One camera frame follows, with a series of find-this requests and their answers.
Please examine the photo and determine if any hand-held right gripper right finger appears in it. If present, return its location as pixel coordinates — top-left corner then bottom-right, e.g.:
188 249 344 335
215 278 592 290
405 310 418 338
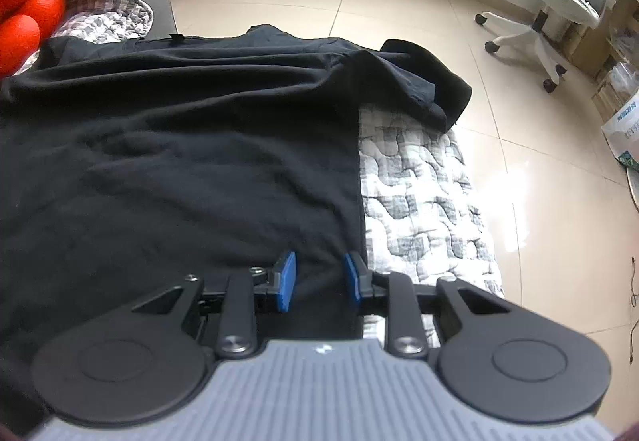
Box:
343 250 511 358

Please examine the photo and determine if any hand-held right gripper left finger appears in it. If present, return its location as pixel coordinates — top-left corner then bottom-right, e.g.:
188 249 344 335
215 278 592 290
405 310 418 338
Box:
131 250 299 358

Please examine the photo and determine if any black t-shirt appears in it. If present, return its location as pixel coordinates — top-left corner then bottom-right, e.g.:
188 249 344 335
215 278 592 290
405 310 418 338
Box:
0 24 473 414

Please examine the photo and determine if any grey checked quilted blanket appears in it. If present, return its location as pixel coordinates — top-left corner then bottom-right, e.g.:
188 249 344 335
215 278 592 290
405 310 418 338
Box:
12 0 505 347

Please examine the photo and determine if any white box blue print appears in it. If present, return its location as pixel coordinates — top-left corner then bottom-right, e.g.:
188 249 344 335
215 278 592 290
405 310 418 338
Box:
601 89 639 168

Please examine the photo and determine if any wooden desk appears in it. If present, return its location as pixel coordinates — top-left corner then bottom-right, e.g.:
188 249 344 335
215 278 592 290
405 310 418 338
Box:
564 0 639 79

